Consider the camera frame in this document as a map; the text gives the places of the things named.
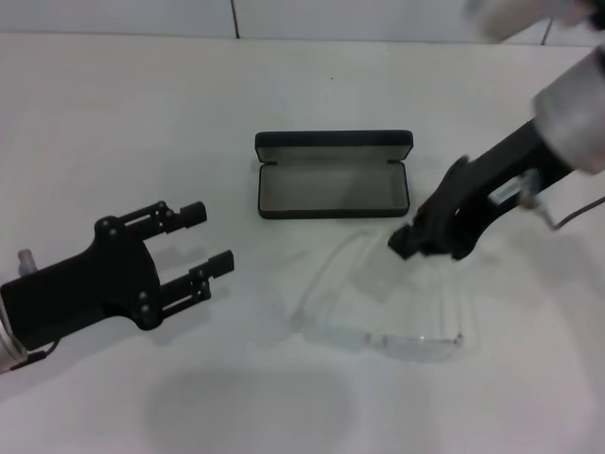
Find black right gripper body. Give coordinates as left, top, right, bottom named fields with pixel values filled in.
left=409, top=119, right=569, bottom=261

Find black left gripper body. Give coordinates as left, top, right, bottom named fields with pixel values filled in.
left=0, top=215, right=164, bottom=351

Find black glasses case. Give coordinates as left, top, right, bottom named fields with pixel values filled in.
left=253, top=130, right=415, bottom=220

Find clear white glasses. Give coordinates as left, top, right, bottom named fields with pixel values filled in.
left=287, top=226, right=467, bottom=366

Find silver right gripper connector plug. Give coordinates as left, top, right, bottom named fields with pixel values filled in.
left=517, top=170, right=562, bottom=233

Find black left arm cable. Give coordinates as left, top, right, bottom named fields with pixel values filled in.
left=8, top=343, right=59, bottom=371

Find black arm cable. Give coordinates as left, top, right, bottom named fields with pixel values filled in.
left=8, top=343, right=59, bottom=371
left=551, top=199, right=605, bottom=233

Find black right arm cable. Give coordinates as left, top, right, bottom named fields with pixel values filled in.
left=551, top=199, right=605, bottom=233

